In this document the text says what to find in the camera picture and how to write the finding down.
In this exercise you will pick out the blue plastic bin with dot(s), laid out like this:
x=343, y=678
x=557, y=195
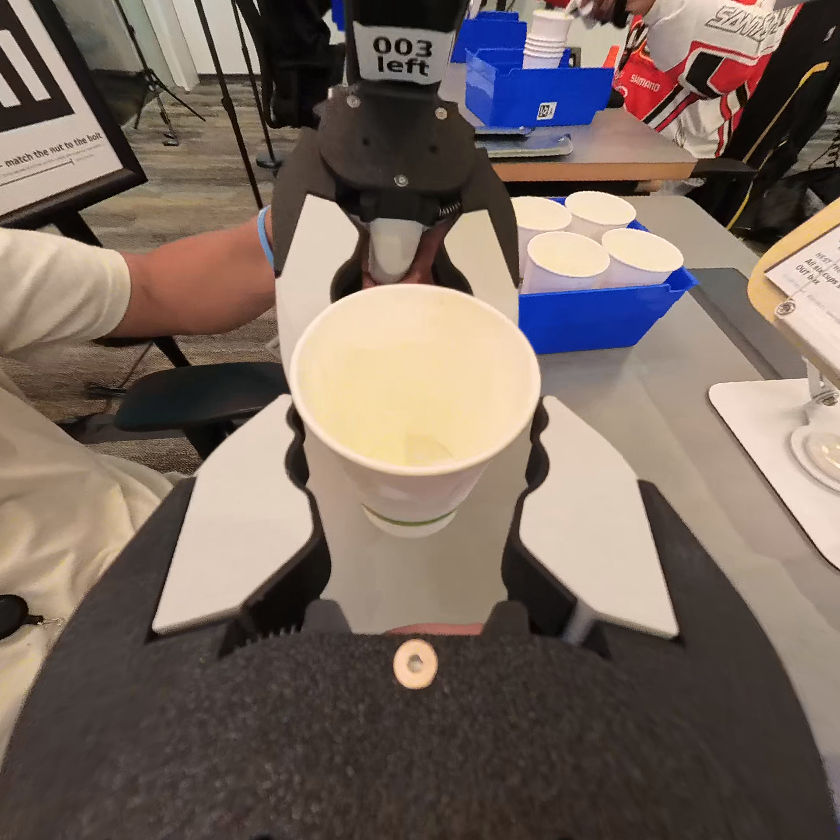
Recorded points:
x=512, y=98
x=492, y=33
x=590, y=321

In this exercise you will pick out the printed instruction sheet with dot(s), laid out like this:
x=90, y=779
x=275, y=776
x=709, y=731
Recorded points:
x=807, y=269

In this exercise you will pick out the grey tray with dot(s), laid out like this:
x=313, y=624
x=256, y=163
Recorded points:
x=525, y=145

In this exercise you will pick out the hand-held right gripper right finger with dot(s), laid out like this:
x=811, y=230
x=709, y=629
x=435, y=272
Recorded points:
x=597, y=538

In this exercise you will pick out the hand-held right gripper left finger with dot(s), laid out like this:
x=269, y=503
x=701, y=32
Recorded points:
x=229, y=538

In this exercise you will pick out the blue wristband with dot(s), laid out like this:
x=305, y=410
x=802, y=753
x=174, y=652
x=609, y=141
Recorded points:
x=264, y=236

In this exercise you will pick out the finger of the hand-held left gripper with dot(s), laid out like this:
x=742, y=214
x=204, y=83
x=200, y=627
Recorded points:
x=485, y=262
x=308, y=262

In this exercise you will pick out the person's left forearm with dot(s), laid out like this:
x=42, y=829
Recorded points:
x=197, y=282

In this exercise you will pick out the black framed poster sign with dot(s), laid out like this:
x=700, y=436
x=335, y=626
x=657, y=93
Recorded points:
x=65, y=131

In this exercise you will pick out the white document stand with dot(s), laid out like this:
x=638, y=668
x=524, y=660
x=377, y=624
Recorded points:
x=754, y=420

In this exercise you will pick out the stack of nested white cups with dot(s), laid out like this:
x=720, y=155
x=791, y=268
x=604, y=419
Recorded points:
x=544, y=39

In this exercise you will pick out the black jacket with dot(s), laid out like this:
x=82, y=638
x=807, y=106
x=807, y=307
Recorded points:
x=787, y=131

